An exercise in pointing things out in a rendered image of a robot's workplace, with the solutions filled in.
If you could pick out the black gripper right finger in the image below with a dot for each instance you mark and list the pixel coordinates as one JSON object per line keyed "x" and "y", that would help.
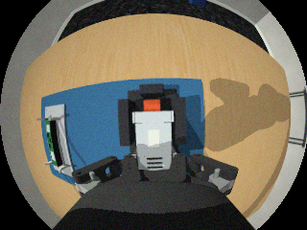
{"x": 217, "y": 172}

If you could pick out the grey box cover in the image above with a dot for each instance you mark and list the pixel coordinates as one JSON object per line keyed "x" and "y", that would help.
{"x": 153, "y": 139}

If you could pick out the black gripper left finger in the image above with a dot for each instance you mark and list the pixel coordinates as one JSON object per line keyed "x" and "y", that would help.
{"x": 88, "y": 177}

